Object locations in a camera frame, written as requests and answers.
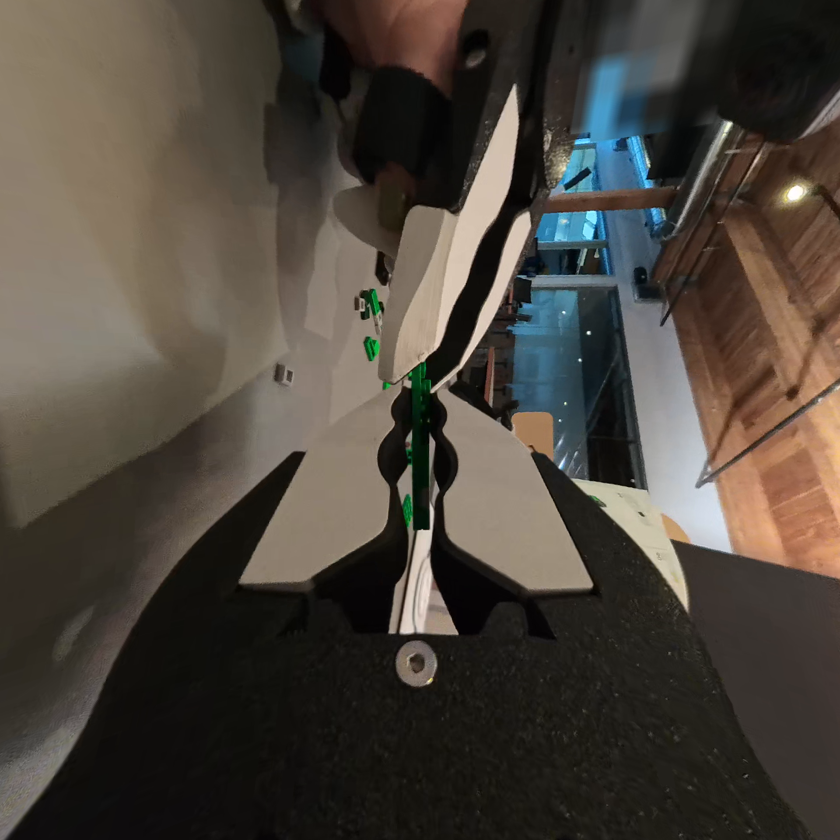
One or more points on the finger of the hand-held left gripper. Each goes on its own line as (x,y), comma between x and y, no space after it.
(426,282)
(502,275)

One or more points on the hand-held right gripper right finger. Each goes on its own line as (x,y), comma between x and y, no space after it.
(518,518)

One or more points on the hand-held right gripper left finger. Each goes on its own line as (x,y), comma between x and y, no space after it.
(315,518)

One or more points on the pile of lego pieces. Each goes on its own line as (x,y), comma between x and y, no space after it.
(371,308)

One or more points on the green lego plate assembly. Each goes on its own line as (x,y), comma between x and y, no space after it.
(420,459)

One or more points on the person's left hand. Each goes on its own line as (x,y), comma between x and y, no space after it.
(400,33)

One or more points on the long office desk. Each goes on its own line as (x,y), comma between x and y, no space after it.
(499,354)

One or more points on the tan chair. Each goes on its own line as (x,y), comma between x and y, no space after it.
(533,433)
(676,530)

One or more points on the large window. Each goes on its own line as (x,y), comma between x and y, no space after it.
(577,229)

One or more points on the open instruction booklet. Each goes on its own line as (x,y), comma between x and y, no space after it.
(643,525)

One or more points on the wooden beam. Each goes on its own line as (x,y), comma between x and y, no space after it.
(610,199)

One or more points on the metal rod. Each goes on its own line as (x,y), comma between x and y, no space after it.
(768,436)

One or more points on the black panel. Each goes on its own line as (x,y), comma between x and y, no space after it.
(774,656)

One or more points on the ceiling light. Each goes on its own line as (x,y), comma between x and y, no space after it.
(795,192)

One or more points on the glass partition wall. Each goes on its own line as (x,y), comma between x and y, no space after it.
(577,367)

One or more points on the black wall speaker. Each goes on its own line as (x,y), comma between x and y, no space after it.
(641,274)

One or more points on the silver ventilation duct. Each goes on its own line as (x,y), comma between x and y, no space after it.
(702,170)

